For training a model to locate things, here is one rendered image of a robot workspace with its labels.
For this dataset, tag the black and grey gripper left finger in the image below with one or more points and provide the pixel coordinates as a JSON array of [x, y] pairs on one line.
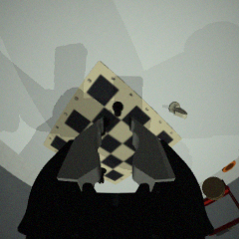
[[76, 163]]

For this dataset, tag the beige and black chessboard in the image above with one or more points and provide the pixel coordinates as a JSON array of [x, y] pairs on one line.
[[94, 99]]

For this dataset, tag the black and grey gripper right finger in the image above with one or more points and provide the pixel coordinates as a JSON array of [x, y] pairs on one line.
[[157, 164]]

